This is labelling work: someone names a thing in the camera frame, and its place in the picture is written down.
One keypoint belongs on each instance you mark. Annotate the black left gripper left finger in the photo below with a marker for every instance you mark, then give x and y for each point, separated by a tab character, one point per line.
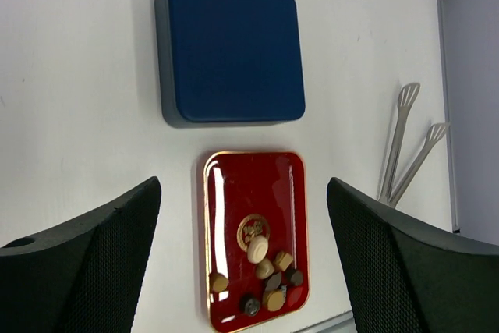
84	275

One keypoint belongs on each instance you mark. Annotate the right aluminium side rail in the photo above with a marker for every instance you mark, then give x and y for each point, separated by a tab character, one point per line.
454	211

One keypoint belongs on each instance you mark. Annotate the white round chocolate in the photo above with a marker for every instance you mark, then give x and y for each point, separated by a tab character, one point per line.
257	249

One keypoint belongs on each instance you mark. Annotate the metal serving tongs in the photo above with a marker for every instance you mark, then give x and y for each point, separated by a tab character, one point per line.
415	164

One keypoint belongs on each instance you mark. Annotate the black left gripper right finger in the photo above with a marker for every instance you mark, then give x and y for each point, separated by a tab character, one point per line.
404	275

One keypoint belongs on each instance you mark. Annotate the blue tin lid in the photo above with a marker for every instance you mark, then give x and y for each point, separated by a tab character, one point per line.
238	48

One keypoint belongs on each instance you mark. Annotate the tan square chocolate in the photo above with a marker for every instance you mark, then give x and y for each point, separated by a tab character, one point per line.
282	261

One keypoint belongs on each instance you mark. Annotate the blue chocolate tin box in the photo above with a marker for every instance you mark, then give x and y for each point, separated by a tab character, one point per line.
165	75

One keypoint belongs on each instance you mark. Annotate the cream heart chocolate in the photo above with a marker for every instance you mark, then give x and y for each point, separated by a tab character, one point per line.
265	269

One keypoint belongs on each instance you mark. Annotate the tan ridged chocolate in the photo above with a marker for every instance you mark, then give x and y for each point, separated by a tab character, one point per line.
218	282

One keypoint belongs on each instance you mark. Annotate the tan hexagon chocolate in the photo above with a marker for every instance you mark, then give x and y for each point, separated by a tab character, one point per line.
273	300

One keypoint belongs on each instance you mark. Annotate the dark round chocolate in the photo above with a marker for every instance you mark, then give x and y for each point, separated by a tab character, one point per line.
249	305

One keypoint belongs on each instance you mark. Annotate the red lacquer tray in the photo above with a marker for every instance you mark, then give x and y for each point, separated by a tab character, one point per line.
248	194

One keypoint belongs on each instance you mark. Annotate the dark brown chocolate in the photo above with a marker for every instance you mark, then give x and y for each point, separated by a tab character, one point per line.
294	276

